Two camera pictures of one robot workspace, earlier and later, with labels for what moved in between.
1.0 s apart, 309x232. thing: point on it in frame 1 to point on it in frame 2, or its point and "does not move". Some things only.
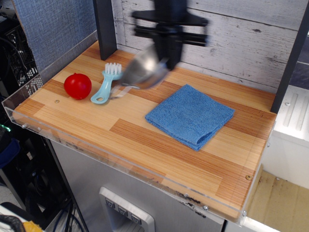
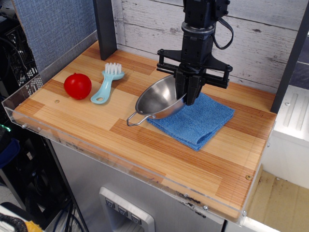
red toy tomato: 77,86 does not move
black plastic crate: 18,69 does not move
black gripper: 170,21 to 195,57
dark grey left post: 105,27 does not move
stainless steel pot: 142,70 to 159,100
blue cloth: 189,115 does not move
